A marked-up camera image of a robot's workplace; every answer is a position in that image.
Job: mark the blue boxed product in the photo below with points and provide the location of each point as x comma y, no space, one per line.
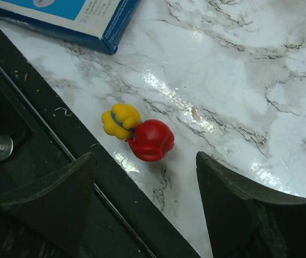
96,24

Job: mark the black mounting rail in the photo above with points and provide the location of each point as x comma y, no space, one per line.
36,140

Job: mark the yellow blue small toy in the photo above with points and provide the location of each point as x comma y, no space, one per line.
120,121

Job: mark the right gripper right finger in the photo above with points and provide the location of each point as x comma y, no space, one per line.
247,219

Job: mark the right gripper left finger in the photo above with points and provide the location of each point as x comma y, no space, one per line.
56,205

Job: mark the red yellow mushroom toy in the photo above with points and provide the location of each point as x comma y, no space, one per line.
151,140

